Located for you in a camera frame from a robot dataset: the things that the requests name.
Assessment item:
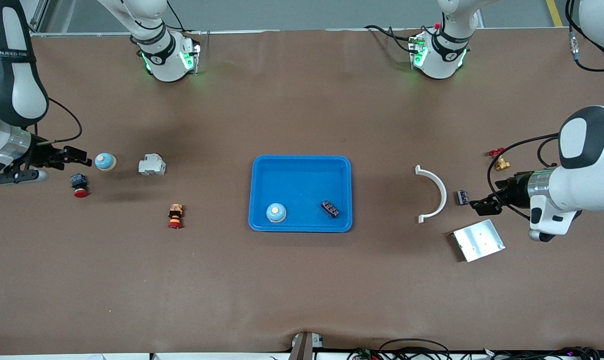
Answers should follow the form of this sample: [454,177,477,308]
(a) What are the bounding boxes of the white curved plastic bracket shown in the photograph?
[414,165,448,224]

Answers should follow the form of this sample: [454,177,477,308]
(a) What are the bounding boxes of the light blue call bell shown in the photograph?
[94,152,117,172]
[266,202,287,224]

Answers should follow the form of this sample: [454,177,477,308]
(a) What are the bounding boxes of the white circuit breaker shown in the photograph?
[138,153,167,176]

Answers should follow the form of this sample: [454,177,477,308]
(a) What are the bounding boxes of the black base cable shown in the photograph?
[364,24,418,53]

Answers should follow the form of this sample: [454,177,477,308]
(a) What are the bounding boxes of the metal clamp bracket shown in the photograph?
[288,331,325,360]

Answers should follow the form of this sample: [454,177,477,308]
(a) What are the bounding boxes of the black looped cable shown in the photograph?
[379,338,451,360]

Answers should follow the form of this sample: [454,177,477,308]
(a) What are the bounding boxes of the silver metal plate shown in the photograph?
[451,219,506,263]

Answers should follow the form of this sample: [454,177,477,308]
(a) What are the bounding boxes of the black red push button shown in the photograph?
[70,173,89,199]

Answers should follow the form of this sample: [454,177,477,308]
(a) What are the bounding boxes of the blue plastic tray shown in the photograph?
[248,154,353,233]

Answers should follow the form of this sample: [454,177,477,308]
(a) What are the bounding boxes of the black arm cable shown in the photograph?
[487,0,604,221]
[32,97,83,147]

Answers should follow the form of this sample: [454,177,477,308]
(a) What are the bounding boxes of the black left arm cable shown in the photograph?
[487,0,604,221]

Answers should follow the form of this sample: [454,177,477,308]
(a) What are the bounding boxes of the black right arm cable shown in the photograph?
[32,97,83,147]

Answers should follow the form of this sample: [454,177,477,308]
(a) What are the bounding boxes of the brass valve red handle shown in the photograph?
[488,147,511,172]

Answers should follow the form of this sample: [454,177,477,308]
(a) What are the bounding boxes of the black cable bundle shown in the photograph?
[482,346,602,360]

